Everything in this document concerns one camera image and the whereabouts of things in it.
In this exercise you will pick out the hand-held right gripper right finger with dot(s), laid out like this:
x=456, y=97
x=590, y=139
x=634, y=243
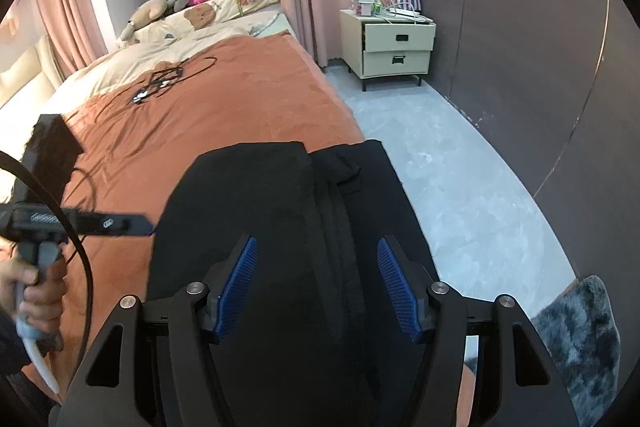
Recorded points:
x=397, y=292

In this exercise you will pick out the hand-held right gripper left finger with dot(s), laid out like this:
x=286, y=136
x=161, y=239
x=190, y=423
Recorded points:
x=237, y=287

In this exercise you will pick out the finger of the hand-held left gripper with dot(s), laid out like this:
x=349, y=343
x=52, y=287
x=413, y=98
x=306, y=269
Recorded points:
x=115, y=223

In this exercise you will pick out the black pants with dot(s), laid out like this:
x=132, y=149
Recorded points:
x=280, y=217

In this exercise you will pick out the person's left forearm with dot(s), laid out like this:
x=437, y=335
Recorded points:
x=10, y=347

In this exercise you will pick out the person's left hand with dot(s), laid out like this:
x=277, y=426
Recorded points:
x=47, y=302

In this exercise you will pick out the cream padded headboard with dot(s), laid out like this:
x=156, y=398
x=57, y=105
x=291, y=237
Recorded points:
x=25, y=72

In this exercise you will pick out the brown blanket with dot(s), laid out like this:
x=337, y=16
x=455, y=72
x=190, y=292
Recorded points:
x=225, y=97

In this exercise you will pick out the beige plush toy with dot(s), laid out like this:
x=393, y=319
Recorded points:
x=147, y=14

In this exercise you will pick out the grey fluffy rug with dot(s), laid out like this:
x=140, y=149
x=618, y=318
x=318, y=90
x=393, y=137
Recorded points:
x=575, y=347

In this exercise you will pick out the cream nightstand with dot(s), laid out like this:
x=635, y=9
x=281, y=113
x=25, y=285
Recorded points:
x=395, y=52

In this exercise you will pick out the white power strip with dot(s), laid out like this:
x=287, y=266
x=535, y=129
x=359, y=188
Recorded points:
x=407, y=14

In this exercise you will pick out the small bottles and boxes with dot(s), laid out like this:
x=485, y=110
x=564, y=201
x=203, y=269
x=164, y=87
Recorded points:
x=365, y=4

